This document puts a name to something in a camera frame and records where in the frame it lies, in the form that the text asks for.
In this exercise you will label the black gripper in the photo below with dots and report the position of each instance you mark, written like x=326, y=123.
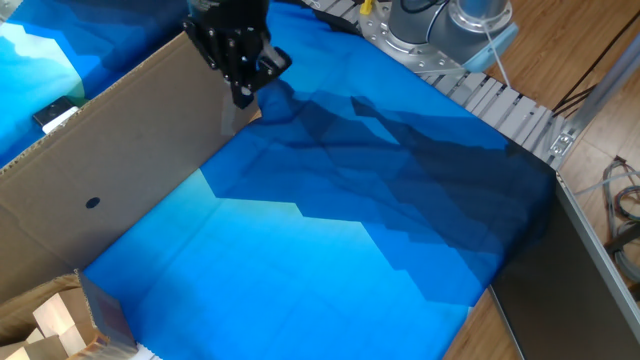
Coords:
x=235, y=15

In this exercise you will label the tall brown cardboard panel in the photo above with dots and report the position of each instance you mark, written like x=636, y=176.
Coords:
x=125, y=165

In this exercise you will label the black and white button device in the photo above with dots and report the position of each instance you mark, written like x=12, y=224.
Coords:
x=52, y=111

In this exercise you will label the aluminium profile post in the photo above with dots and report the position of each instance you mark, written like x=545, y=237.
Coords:
x=610, y=85

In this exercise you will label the dark grey flat panel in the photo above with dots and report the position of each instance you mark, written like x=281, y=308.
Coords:
x=550, y=300

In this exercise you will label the light wooden block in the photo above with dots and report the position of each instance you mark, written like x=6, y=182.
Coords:
x=40, y=352
x=55, y=312
x=75, y=340

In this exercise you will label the open brown cardboard box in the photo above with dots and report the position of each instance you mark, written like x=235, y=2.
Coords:
x=107, y=320

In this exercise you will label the white zip tie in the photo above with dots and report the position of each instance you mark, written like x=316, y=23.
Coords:
x=496, y=55

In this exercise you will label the small yellow item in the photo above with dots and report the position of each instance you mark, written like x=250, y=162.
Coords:
x=367, y=7

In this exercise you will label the blue mountain print cloth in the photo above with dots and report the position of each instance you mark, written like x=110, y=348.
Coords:
x=325, y=250

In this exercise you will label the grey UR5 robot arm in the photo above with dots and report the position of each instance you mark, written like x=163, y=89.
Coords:
x=430, y=30

